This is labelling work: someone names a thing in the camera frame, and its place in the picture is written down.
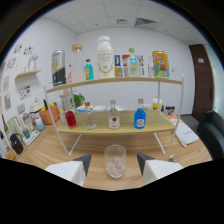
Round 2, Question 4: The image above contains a clear bottle with white cap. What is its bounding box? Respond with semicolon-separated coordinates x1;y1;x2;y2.
107;99;121;130

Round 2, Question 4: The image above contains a silver black soda water can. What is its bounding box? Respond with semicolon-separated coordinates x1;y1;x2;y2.
51;49;67;88

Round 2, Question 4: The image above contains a white and blue cup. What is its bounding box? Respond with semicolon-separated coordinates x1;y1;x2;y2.
34;116;45;132

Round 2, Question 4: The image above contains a clear glass with ice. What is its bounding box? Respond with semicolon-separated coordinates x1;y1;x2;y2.
104;144;127;179

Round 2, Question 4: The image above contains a white pouch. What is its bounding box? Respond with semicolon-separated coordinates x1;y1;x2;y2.
173;121;200;148

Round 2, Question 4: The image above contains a red liquid bottle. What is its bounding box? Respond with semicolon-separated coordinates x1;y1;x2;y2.
64;108;78;130

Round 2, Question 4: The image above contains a clear bottle with amber cap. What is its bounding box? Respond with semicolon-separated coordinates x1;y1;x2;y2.
83;101;98;130

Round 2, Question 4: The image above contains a blue liquid bottle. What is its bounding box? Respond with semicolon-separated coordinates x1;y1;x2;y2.
133;98;147;130

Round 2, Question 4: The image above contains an orange basket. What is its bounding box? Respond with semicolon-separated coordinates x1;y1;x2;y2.
39;104;61;126

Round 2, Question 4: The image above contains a black kettle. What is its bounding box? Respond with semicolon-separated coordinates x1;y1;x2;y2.
9;133;24;155

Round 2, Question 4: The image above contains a white bottle with red cap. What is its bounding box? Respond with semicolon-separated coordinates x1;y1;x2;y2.
151;96;163;111

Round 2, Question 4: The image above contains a black chair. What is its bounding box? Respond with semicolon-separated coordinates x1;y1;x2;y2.
197;109;224;160

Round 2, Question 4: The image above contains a wide white bowl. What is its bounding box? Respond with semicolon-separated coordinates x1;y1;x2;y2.
107;104;127;112

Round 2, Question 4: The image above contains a slim pink bottle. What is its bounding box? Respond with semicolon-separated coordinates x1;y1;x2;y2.
67;64;73;84

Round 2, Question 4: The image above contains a brown door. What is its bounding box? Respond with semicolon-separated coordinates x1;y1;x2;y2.
188;43;214;122

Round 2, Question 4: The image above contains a two-tier wooden shelf rack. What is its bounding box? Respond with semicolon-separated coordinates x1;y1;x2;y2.
43;73;185;157

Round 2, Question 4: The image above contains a small clear bottle blue cap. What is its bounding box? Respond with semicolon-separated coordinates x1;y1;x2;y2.
147;59;156;78

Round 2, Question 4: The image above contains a small teal liquid bottle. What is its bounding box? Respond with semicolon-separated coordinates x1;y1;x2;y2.
84;58;95;81

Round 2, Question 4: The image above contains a yellow colourful printed can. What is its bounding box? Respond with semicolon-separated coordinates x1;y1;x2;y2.
151;50;171;79

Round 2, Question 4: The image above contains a glass jar with wooden lid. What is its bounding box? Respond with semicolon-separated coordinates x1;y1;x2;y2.
70;43;86;83

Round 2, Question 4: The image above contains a clear bottle with green cap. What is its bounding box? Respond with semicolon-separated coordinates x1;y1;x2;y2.
127;48;141;78

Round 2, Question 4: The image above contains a large white bottle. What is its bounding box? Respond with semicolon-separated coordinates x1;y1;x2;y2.
96;35;116;79

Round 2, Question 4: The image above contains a ceiling air vent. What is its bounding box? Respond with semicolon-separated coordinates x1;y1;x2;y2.
134;17;158;28

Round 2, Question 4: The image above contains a wooden wall shelf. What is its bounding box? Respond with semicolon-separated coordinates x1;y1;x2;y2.
14;69;42;80

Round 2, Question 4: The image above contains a red and white wall poster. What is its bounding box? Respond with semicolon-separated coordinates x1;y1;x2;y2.
121;54;131;78

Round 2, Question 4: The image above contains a blue and yellow wall poster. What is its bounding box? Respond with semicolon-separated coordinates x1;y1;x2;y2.
114;54;122;78

